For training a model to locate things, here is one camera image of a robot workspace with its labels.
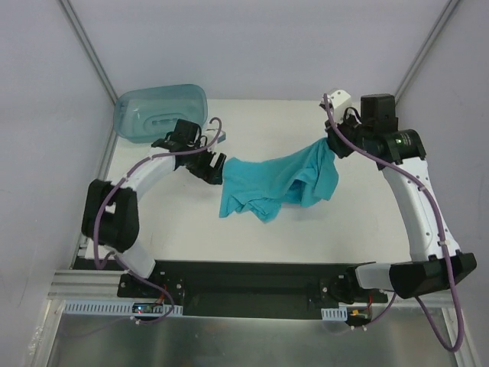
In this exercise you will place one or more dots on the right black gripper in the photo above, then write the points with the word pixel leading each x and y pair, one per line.
pixel 340 143

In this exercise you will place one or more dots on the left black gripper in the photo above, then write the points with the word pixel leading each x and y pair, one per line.
pixel 206 167

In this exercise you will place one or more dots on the teal t shirt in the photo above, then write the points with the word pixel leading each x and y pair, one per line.
pixel 300 179

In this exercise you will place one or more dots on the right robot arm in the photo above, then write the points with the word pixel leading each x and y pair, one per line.
pixel 436 260

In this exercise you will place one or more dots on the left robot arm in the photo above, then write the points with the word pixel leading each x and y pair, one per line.
pixel 111 217

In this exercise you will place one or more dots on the translucent blue plastic bin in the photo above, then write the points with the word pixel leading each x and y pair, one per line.
pixel 142 116

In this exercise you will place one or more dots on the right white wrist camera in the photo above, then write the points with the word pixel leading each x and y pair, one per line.
pixel 339 100

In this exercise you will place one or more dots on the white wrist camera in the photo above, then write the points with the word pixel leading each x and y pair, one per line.
pixel 339 100
pixel 210 133

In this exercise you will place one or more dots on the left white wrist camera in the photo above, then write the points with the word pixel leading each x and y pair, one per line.
pixel 210 133

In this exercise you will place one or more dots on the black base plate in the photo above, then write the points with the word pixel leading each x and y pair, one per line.
pixel 240 289

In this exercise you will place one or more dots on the right aluminium frame post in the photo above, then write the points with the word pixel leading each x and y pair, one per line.
pixel 435 32

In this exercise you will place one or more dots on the aluminium frame post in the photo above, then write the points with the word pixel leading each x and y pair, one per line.
pixel 89 50
pixel 435 32

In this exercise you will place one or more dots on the right white cable duct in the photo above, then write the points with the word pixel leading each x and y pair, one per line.
pixel 339 314

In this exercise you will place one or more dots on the white cable duct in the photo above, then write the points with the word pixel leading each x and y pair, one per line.
pixel 339 314
pixel 120 308

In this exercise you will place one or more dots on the left white cable duct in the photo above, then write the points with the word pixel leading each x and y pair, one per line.
pixel 120 308

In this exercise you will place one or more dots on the left aluminium frame post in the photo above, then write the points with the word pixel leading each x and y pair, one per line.
pixel 89 50

